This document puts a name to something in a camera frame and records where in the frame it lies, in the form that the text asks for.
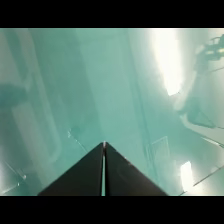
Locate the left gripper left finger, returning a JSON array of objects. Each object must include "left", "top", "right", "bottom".
[{"left": 37, "top": 142, "right": 106, "bottom": 197}]

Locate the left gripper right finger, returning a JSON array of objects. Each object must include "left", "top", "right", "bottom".
[{"left": 104, "top": 142, "right": 169, "bottom": 197}]

